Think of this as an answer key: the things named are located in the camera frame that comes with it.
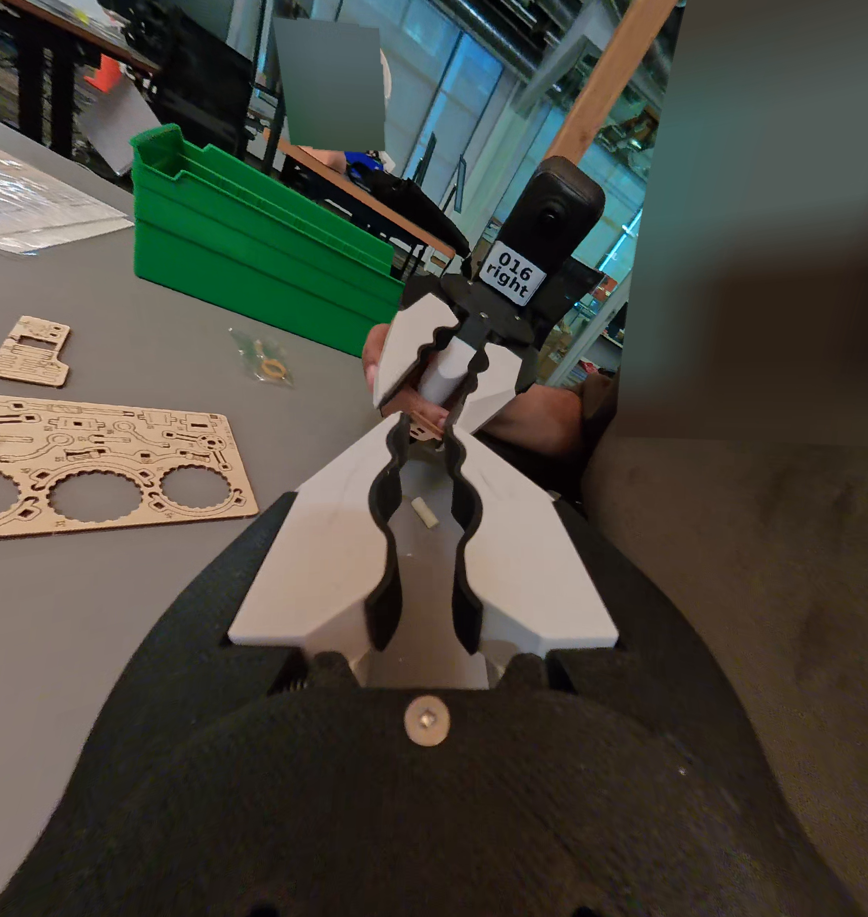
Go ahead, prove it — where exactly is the green plastic bin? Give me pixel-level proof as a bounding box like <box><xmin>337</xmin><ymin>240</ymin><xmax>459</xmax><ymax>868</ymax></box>
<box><xmin>131</xmin><ymin>123</ymin><xmax>406</xmax><ymax>358</ymax></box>

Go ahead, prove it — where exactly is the person's right forearm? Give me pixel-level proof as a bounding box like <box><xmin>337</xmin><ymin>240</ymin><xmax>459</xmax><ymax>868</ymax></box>
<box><xmin>477</xmin><ymin>373</ymin><xmax>617</xmax><ymax>495</ymax></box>

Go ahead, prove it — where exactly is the black frame workbench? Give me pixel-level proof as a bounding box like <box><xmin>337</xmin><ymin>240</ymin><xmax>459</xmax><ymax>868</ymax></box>
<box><xmin>0</xmin><ymin>0</ymin><xmax>161</xmax><ymax>160</ymax></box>

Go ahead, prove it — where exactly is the small clear plastic bag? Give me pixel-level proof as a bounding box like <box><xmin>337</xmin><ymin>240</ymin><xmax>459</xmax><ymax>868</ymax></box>
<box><xmin>230</xmin><ymin>328</ymin><xmax>295</xmax><ymax>389</ymax></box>

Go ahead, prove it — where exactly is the wooden beam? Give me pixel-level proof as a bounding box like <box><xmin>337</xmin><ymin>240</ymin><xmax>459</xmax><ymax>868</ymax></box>
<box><xmin>545</xmin><ymin>0</ymin><xmax>678</xmax><ymax>169</ymax></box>

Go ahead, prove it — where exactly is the instruction sheet in plastic sleeve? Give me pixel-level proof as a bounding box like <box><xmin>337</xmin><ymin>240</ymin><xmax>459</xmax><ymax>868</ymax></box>
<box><xmin>0</xmin><ymin>139</ymin><xmax>136</xmax><ymax>254</ymax></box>

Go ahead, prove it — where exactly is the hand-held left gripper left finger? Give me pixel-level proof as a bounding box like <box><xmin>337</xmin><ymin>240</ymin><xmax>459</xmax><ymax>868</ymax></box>
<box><xmin>228</xmin><ymin>414</ymin><xmax>410</xmax><ymax>683</ymax></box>

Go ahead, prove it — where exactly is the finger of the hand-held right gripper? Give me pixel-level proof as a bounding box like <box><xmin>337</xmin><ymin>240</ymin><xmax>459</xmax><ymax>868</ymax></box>
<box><xmin>416</xmin><ymin>337</ymin><xmax>526</xmax><ymax>436</ymax></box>
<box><xmin>371</xmin><ymin>296</ymin><xmax>464</xmax><ymax>411</ymax></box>

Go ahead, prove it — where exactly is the small wooden puzzle piece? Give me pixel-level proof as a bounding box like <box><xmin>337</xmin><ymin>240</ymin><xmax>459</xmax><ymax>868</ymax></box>
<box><xmin>380</xmin><ymin>394</ymin><xmax>451</xmax><ymax>447</ymax></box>

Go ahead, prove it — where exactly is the small wooden puzzle sheet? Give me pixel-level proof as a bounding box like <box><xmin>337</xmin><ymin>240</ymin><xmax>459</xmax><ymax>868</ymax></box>
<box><xmin>0</xmin><ymin>315</ymin><xmax>72</xmax><ymax>389</ymax></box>

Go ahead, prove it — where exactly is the person's olive shirt torso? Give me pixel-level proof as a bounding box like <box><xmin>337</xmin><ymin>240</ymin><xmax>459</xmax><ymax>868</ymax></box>
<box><xmin>581</xmin><ymin>433</ymin><xmax>868</xmax><ymax>917</ymax></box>

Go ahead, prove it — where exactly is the person's right hand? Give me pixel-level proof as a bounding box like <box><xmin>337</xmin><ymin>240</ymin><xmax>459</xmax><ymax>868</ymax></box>
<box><xmin>362</xmin><ymin>322</ymin><xmax>393</xmax><ymax>394</ymax></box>

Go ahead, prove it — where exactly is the large wooden puzzle sheet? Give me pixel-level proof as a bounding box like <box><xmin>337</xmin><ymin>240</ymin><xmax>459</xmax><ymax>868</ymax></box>
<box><xmin>0</xmin><ymin>393</ymin><xmax>259</xmax><ymax>542</ymax></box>

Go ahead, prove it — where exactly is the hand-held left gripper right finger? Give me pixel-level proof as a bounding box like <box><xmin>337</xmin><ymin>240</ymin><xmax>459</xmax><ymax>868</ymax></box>
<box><xmin>445</xmin><ymin>427</ymin><xmax>620</xmax><ymax>672</ymax></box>

